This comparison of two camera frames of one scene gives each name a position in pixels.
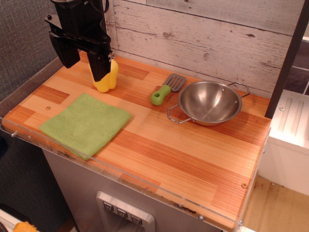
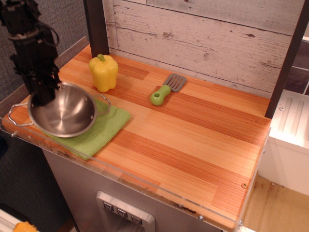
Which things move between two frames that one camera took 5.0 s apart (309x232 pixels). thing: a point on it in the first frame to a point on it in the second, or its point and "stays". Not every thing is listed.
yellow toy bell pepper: (108, 82) stays
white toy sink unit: (286, 155) stays
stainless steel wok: (210, 103) to (73, 113)
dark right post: (288, 63) stays
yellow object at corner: (24, 226) stays
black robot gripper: (77, 24) to (34, 61)
